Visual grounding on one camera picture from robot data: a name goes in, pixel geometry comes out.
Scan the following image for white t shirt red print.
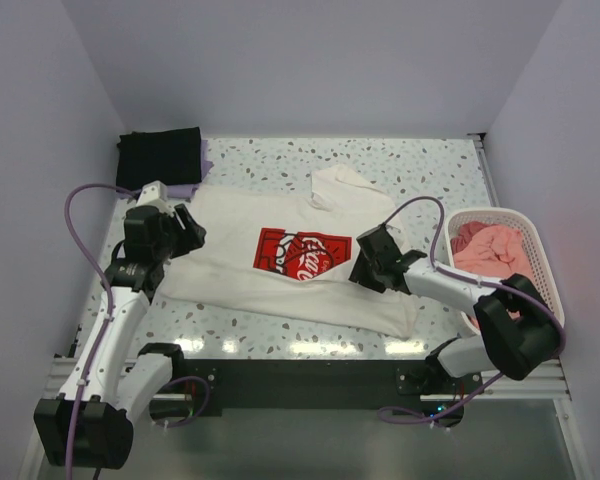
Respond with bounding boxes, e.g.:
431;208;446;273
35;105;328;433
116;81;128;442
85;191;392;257
159;165;417;339

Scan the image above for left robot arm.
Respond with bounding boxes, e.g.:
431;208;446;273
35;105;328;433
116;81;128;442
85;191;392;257
34;204;206;470

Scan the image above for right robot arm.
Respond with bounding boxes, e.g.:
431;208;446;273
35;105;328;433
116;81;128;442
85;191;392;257
349;223;566;393

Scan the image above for folded black t shirt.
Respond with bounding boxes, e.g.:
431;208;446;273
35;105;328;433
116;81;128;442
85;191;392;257
116;127;202;190

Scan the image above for pink t shirt in basket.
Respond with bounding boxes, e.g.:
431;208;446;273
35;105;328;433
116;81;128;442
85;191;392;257
450;221;536;284

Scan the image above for white plastic laundry basket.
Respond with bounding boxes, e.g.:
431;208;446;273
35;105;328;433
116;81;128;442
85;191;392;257
443;207;565;323

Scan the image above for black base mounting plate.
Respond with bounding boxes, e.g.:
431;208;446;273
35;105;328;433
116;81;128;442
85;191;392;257
149;359;482;421

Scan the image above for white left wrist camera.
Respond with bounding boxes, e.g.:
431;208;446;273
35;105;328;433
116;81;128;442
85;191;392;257
136;181;173;215

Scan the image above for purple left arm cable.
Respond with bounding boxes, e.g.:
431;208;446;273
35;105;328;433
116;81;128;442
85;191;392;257
62;182;212;480

